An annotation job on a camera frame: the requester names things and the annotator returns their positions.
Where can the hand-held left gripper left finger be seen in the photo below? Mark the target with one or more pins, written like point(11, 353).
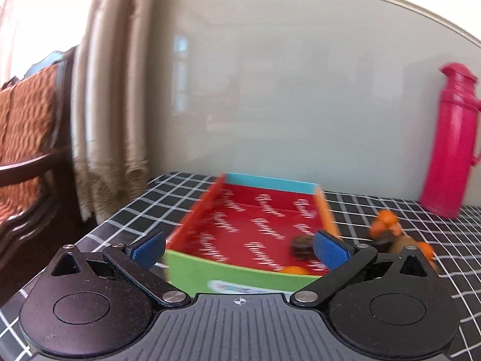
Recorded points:
point(150, 249)

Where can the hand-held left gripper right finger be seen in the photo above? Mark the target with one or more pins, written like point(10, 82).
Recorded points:
point(330, 250)

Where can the orange tangerine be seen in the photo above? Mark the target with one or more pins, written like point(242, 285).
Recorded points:
point(387, 217)
point(377, 228)

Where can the red lined cardboard box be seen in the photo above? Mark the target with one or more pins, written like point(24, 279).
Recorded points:
point(255, 214)

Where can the orange carrot piece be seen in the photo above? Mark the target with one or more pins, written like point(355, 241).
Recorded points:
point(427, 252)

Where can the brown walnut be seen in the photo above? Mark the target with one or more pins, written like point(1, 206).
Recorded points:
point(301, 247)

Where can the small yellow kumquat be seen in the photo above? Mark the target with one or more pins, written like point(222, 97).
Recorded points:
point(294, 270)

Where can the black white checked tablecloth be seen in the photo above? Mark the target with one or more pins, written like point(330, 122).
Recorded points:
point(169, 195)

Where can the pink thermos jug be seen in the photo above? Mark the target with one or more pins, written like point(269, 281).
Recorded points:
point(449, 139)

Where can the beige curtain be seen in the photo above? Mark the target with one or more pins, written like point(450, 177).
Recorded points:
point(112, 82)

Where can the wooden chair orange upholstery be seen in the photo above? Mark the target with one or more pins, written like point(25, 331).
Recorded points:
point(26, 128)

